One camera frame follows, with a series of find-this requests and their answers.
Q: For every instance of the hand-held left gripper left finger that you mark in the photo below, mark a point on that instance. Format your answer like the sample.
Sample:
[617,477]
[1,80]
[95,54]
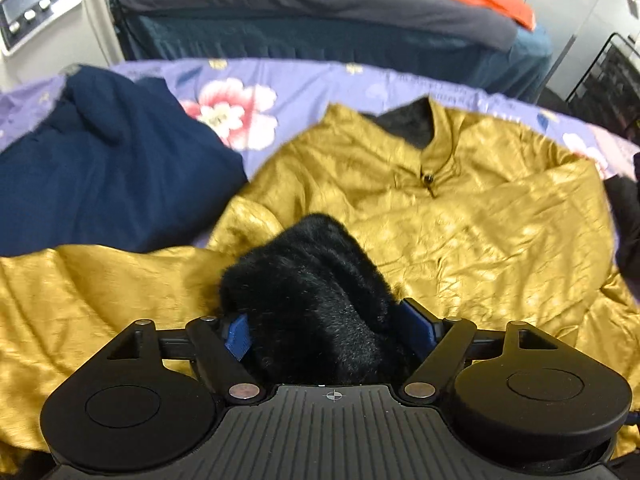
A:
[238,338]

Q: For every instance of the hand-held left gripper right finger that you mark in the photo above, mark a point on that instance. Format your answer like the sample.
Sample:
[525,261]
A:
[417,322]

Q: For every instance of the golden jacket with black lining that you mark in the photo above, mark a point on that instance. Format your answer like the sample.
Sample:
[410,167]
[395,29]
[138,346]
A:
[475,220]

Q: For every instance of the navy blue garment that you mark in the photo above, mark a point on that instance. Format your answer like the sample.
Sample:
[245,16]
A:
[100,170]

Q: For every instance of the black quilted garment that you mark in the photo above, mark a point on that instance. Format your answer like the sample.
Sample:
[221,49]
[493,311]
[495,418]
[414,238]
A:
[625,220]

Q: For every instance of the purple floral bed sheet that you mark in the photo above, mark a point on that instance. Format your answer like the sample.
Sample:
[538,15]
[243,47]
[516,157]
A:
[300,85]

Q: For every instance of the bed with teal skirt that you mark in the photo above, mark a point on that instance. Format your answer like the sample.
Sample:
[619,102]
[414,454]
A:
[350,55]

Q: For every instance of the grey blanket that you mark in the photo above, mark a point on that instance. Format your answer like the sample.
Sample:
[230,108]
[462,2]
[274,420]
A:
[300,0]

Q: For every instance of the white machine with control panel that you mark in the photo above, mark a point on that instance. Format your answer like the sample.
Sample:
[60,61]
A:
[45,15]

